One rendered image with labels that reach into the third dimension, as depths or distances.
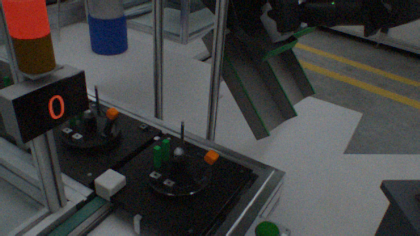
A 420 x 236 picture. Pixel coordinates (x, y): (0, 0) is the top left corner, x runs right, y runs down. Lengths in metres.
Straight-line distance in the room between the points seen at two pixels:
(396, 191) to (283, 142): 0.46
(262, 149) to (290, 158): 0.08
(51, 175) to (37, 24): 0.28
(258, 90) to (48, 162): 0.53
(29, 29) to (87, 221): 0.39
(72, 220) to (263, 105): 0.51
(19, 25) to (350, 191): 0.82
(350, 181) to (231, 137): 0.35
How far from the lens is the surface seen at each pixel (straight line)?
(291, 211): 0.90
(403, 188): 0.75
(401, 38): 4.74
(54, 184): 0.72
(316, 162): 1.07
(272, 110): 0.94
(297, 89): 1.09
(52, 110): 0.58
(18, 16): 0.53
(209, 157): 0.68
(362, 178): 1.07
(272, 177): 0.83
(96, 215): 0.77
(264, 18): 0.80
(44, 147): 0.66
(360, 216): 0.96
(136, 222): 0.71
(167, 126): 0.95
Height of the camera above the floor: 1.49
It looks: 33 degrees down
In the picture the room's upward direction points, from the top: 5 degrees clockwise
